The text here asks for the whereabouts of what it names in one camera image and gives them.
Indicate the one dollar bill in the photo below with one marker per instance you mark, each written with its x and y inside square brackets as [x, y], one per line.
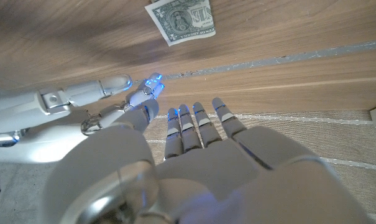
[184, 21]

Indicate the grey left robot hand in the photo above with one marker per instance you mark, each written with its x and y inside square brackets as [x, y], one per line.
[222, 174]

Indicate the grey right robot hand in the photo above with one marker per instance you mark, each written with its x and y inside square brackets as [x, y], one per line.
[26, 112]

